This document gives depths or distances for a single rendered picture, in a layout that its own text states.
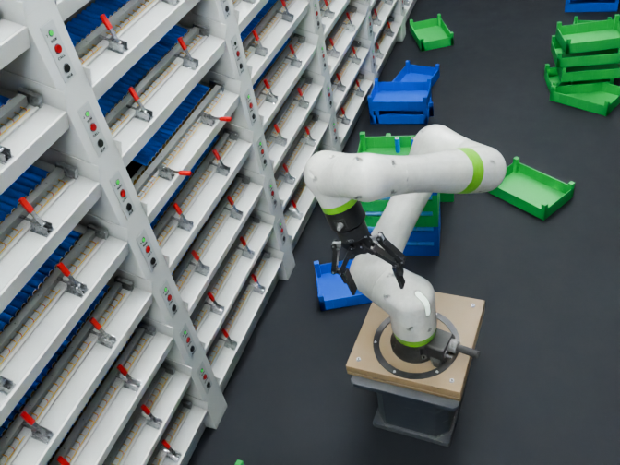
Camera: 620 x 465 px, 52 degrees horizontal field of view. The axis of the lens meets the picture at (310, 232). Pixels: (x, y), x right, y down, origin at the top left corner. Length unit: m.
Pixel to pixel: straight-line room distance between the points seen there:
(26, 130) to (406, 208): 0.99
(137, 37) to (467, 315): 1.21
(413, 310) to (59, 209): 0.91
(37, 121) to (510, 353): 1.67
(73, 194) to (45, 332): 0.31
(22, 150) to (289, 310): 1.43
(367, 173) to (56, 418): 0.89
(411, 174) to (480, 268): 1.20
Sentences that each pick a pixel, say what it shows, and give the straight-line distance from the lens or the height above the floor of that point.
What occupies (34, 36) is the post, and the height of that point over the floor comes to 1.41.
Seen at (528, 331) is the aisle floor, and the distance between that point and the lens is 2.42.
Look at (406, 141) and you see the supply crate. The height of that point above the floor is 0.43.
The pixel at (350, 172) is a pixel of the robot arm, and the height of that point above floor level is 1.05.
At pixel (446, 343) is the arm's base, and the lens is 1.88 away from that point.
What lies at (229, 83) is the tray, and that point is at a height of 0.91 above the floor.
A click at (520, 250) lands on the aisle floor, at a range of 2.70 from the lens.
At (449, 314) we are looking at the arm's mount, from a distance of 2.02.
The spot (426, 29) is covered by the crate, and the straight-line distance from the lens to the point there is 4.37.
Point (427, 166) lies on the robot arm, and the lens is 1.51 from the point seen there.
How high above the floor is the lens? 1.87
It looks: 41 degrees down
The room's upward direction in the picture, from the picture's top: 12 degrees counter-clockwise
